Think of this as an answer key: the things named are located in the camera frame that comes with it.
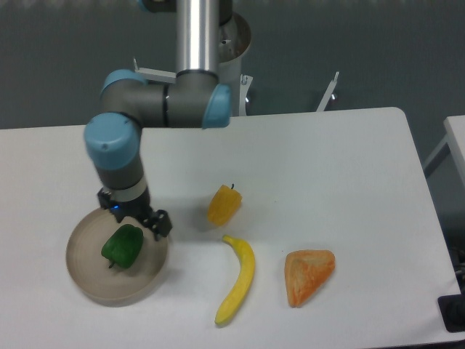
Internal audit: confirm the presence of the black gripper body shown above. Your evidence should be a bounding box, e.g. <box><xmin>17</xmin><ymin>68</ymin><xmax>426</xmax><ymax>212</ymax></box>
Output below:
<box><xmin>108</xmin><ymin>190</ymin><xmax>154</xmax><ymax>223</ymax></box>

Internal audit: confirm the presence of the green toy bell pepper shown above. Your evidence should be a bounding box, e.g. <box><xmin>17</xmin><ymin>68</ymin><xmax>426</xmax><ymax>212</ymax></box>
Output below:
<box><xmin>101</xmin><ymin>224</ymin><xmax>144</xmax><ymax>269</ymax></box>

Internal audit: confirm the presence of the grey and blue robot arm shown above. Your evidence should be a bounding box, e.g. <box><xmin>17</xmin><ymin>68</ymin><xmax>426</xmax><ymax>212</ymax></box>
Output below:
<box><xmin>84</xmin><ymin>1</ymin><xmax>233</xmax><ymax>240</ymax></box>

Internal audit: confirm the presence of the yellow toy bell pepper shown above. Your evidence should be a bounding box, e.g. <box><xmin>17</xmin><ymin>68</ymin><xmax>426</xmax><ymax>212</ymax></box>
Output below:
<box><xmin>207</xmin><ymin>183</ymin><xmax>243</xmax><ymax>227</ymax></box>

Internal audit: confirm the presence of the beige round plate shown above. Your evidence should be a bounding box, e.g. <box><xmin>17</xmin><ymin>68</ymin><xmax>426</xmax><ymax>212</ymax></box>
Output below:
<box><xmin>65</xmin><ymin>209</ymin><xmax>169</xmax><ymax>307</ymax></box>

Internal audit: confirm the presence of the yellow toy banana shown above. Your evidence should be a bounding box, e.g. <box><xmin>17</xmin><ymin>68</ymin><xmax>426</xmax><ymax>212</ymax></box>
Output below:
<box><xmin>214</xmin><ymin>235</ymin><xmax>256</xmax><ymax>327</ymax></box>

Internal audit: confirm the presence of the orange triangular toy bread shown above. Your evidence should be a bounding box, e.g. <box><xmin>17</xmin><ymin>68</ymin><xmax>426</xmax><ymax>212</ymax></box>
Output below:
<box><xmin>284</xmin><ymin>249</ymin><xmax>336</xmax><ymax>308</ymax></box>

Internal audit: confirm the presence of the black device at table edge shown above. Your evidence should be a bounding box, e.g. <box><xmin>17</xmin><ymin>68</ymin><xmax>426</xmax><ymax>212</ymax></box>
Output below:
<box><xmin>437</xmin><ymin>294</ymin><xmax>464</xmax><ymax>333</ymax></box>

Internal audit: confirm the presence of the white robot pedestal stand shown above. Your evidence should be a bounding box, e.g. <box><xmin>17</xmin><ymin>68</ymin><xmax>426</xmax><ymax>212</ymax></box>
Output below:
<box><xmin>133</xmin><ymin>1</ymin><xmax>339</xmax><ymax>116</ymax></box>

